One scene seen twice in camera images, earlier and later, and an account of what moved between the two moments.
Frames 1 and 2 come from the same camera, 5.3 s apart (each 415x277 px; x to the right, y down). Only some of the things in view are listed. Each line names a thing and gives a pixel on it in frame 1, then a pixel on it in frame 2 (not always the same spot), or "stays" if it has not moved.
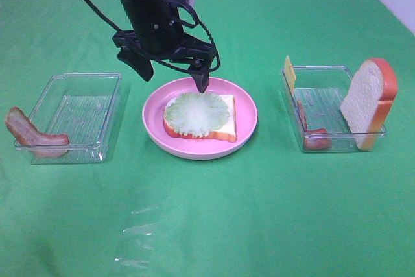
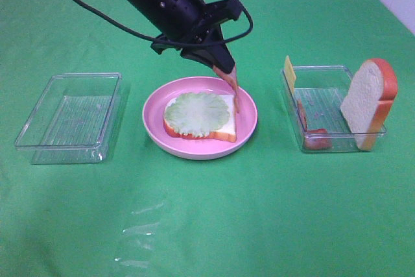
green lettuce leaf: x=196 y=114 stays
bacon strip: x=314 y=139 stays
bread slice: x=373 y=95 stays
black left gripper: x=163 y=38 to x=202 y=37
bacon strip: x=26 y=133 to x=232 y=76
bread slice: x=227 y=132 stays
